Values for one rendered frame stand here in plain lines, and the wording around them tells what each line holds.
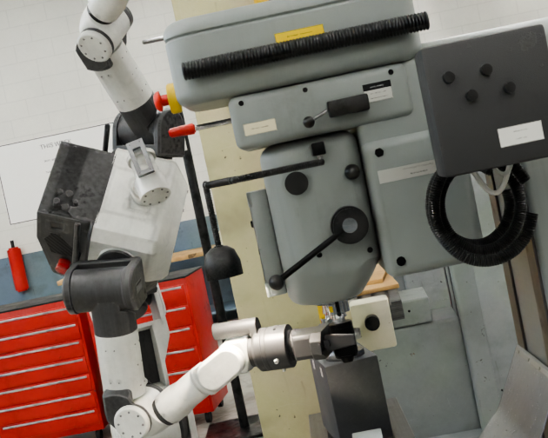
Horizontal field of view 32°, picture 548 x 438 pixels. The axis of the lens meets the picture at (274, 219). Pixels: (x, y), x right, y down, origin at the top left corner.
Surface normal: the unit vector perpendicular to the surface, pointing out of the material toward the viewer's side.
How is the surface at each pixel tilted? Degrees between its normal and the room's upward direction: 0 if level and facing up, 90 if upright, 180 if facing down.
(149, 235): 58
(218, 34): 90
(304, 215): 90
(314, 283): 118
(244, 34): 90
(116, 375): 98
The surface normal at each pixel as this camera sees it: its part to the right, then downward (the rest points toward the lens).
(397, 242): -0.01, 0.06
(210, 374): -0.23, 0.23
